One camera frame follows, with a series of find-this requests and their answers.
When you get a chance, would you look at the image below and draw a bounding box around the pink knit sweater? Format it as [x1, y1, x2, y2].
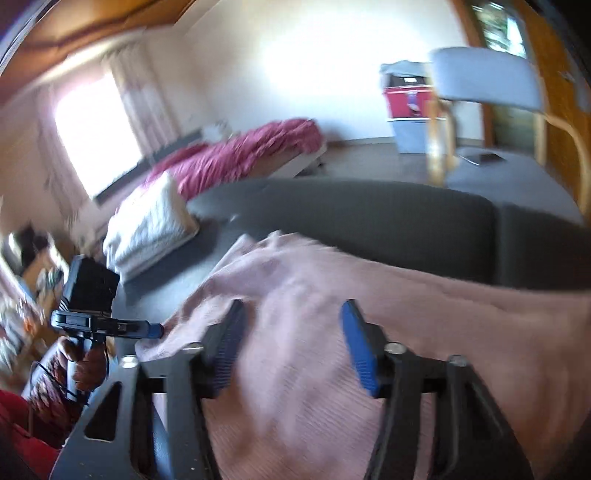
[136, 231, 591, 480]

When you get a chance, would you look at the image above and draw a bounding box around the black leather ottoman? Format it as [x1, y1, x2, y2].
[113, 178, 587, 480]

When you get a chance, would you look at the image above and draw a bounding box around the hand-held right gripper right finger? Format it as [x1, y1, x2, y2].
[339, 299, 536, 480]

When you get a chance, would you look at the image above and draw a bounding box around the window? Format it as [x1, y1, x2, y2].
[55, 71, 144, 195]

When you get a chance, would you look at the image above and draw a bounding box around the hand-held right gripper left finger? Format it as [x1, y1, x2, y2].
[53, 299, 247, 480]

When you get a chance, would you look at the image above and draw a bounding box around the folded cream knit sweater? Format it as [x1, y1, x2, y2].
[102, 172, 200, 280]

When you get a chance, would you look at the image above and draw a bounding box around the cluttered wooden desk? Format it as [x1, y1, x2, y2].
[0, 222, 70, 384]

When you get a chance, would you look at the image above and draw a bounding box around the person's left hand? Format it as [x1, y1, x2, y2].
[59, 339, 110, 393]

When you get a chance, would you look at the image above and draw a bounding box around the grey armchair with wooden arms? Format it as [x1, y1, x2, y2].
[427, 46, 591, 208]

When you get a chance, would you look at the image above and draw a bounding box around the smartphone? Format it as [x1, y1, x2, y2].
[459, 152, 504, 165]

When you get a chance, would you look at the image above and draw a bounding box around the wooden door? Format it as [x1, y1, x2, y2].
[522, 0, 591, 153]

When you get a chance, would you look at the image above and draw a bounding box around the white plastic storage box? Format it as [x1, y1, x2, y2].
[390, 117, 437, 154]

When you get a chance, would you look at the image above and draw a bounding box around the patterned curtain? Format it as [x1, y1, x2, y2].
[108, 46, 181, 153]

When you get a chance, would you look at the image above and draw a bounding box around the red fabric storage box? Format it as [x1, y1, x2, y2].
[385, 85, 437, 121]

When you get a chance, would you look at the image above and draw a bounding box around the grey garment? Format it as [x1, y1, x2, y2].
[379, 60, 432, 90]

